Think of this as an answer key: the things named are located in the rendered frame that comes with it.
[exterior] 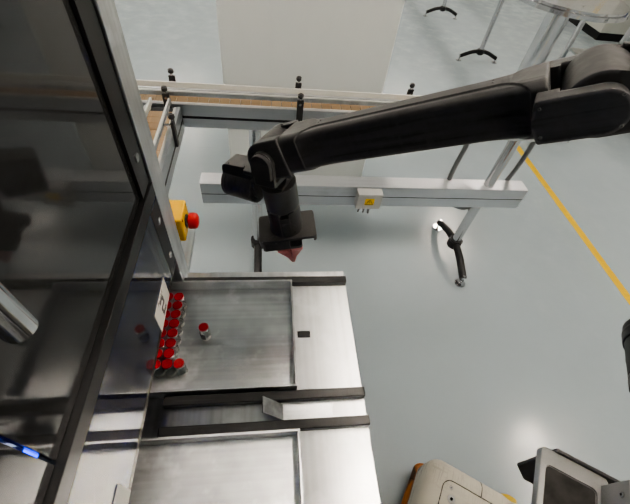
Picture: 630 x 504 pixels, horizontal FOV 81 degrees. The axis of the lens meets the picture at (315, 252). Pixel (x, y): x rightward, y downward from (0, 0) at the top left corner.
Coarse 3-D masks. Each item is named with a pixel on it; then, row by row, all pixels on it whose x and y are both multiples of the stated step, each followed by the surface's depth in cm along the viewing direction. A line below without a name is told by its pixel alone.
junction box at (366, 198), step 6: (360, 192) 170; (366, 192) 171; (372, 192) 171; (378, 192) 172; (360, 198) 171; (366, 198) 171; (372, 198) 172; (378, 198) 172; (360, 204) 174; (366, 204) 174; (372, 204) 175; (378, 204) 175
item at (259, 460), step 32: (160, 448) 67; (192, 448) 67; (224, 448) 68; (256, 448) 68; (288, 448) 69; (160, 480) 64; (192, 480) 64; (224, 480) 65; (256, 480) 65; (288, 480) 66
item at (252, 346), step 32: (192, 288) 89; (224, 288) 90; (256, 288) 91; (288, 288) 92; (192, 320) 84; (224, 320) 85; (256, 320) 85; (288, 320) 86; (192, 352) 79; (224, 352) 80; (256, 352) 80; (288, 352) 81; (160, 384) 74; (192, 384) 75; (224, 384) 75; (256, 384) 76; (288, 384) 73
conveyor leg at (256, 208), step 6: (252, 132) 147; (258, 132) 148; (252, 138) 149; (258, 138) 150; (252, 144) 152; (252, 204) 179; (258, 204) 177; (252, 210) 182; (258, 210) 180; (258, 216) 184; (258, 222) 187; (258, 228) 190; (258, 234) 194; (258, 240) 197
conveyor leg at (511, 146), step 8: (512, 144) 163; (504, 152) 167; (512, 152) 166; (504, 160) 169; (496, 168) 174; (504, 168) 173; (488, 176) 179; (496, 176) 176; (488, 184) 181; (472, 208) 194; (464, 216) 202; (472, 216) 197; (464, 224) 202; (456, 232) 210; (464, 232) 207; (456, 240) 212
